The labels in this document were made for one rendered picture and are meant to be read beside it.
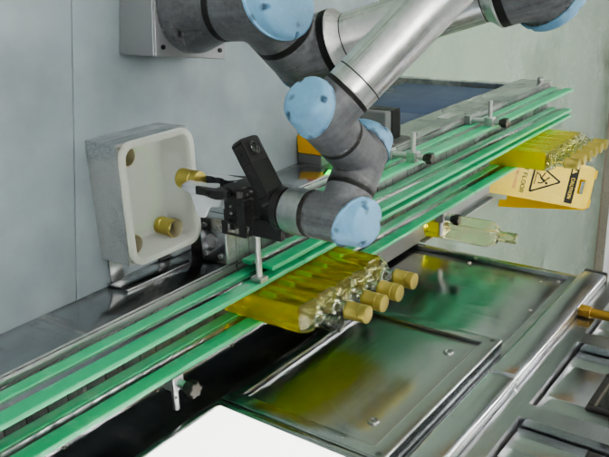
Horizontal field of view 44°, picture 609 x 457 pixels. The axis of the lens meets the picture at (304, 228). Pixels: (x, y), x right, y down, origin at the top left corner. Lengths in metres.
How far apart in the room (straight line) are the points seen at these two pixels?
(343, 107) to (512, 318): 0.86
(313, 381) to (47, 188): 0.59
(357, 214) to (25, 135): 0.55
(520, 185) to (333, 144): 3.77
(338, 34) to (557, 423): 0.76
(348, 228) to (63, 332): 0.50
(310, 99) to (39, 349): 0.58
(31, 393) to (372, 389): 0.59
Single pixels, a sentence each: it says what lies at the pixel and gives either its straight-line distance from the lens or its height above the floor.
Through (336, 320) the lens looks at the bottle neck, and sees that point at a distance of 1.35.
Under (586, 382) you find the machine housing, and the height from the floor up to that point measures 1.49.
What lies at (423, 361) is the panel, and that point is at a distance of 1.50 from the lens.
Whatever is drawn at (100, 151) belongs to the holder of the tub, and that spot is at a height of 0.79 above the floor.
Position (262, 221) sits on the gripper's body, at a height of 1.08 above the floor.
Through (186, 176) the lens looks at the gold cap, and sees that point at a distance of 1.31.
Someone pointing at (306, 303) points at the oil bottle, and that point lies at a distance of 1.38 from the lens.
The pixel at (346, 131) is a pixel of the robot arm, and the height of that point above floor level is 1.25.
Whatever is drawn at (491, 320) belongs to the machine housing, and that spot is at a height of 1.24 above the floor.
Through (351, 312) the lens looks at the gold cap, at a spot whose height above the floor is 1.14.
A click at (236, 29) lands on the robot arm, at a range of 1.27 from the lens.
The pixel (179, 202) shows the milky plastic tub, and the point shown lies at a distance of 1.46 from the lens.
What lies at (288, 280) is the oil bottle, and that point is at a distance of 1.47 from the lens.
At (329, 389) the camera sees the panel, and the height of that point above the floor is 1.13.
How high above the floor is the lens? 1.83
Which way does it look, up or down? 35 degrees down
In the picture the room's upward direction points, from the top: 102 degrees clockwise
